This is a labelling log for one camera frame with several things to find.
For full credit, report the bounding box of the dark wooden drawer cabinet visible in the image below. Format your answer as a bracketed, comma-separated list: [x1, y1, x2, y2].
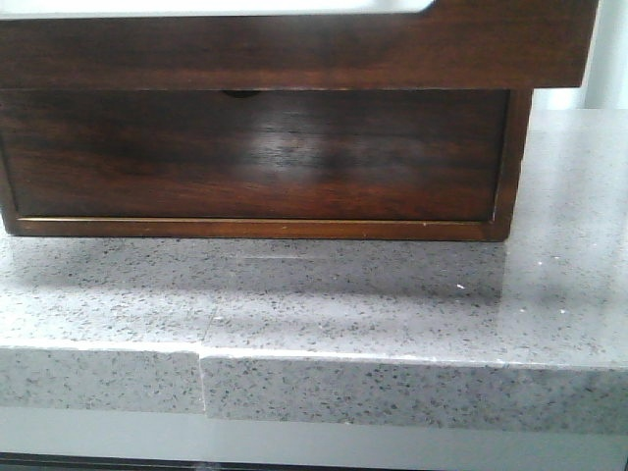
[1, 1, 599, 241]

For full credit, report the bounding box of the dark wooden drawer front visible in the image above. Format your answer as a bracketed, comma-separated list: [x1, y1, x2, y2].
[1, 90, 507, 221]

